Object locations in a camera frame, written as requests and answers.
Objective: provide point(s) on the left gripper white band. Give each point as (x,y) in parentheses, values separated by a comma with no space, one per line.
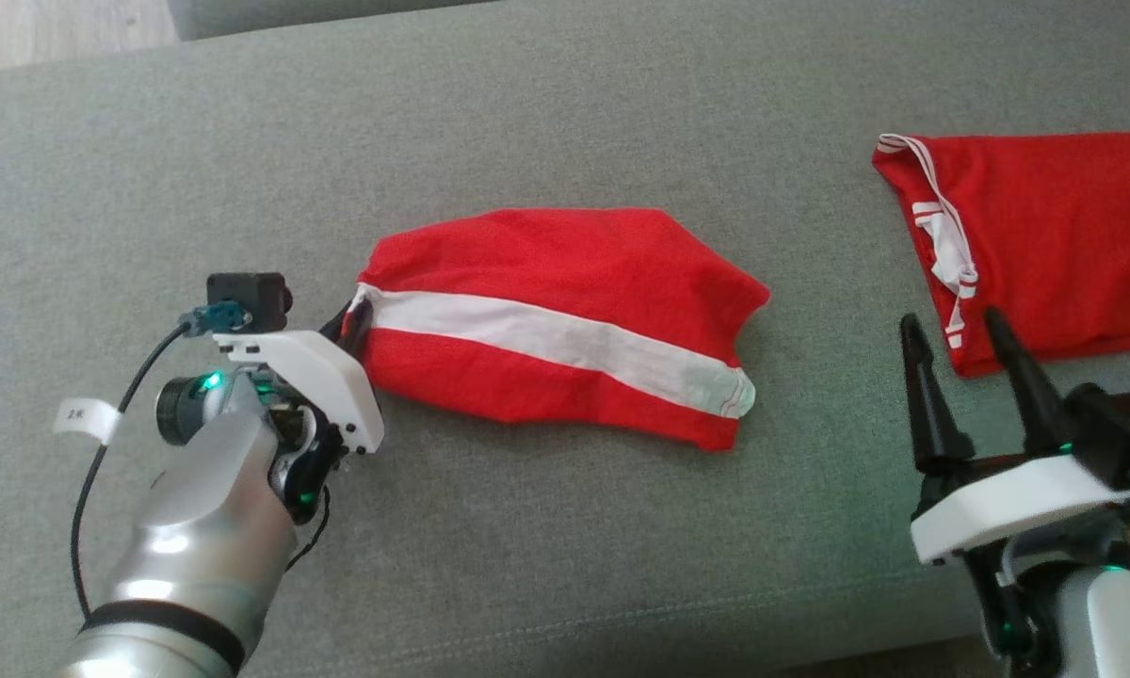
(325,381)

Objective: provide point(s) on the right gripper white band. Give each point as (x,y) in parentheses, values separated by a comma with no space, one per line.
(1017,508)

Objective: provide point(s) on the red shirt white striped trim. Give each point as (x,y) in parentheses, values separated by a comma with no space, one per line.
(1064,235)

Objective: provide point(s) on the red shorts wide white stripe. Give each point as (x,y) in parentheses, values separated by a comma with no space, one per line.
(565,264)

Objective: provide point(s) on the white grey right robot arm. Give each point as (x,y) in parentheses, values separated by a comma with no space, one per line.
(1111,621)

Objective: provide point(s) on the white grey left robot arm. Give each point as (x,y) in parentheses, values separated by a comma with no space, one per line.
(207,527)

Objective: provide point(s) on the grey sofa seat cushion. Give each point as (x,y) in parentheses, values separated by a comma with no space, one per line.
(527,122)

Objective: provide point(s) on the grey sofa back cushion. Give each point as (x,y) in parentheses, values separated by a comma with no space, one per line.
(292,11)

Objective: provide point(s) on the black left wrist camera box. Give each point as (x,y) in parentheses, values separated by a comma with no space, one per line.
(245,297)

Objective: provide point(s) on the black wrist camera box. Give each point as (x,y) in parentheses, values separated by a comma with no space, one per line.
(1116,428)
(245,297)

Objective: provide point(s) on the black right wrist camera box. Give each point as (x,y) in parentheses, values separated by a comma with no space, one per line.
(1116,428)

